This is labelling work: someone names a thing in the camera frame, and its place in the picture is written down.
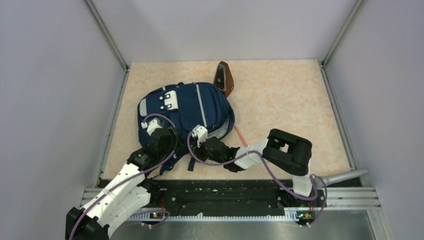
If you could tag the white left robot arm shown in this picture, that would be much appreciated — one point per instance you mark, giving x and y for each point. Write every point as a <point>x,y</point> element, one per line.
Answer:
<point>129,191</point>

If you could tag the grey metal tube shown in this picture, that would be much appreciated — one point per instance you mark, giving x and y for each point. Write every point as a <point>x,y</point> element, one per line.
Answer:
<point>320,182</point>

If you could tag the pink pen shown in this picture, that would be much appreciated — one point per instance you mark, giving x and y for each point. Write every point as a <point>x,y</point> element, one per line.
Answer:
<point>239,133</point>

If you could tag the brown wooden metronome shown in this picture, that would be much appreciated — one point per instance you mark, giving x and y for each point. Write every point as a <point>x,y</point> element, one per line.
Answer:
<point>223,78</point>

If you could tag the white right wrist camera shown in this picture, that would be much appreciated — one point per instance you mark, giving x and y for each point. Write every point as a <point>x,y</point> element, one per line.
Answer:
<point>200,134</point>

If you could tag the navy blue student backpack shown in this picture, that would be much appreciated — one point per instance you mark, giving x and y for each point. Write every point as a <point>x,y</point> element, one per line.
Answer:
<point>183,107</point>

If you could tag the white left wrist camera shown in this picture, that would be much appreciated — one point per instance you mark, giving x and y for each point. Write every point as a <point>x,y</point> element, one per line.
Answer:
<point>151,126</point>

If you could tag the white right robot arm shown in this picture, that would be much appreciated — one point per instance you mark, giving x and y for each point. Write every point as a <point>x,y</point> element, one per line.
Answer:
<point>289,152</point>

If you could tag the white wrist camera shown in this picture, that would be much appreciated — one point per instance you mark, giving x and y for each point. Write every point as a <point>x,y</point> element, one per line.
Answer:
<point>200,134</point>
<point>151,126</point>

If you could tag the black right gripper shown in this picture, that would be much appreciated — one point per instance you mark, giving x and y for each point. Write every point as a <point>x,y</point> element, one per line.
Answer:
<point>197,151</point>

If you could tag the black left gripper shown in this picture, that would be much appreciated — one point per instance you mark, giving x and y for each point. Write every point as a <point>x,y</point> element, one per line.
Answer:
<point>172,141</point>

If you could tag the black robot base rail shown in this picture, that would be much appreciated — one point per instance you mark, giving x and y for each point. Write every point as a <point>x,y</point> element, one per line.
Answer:
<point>225,198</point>

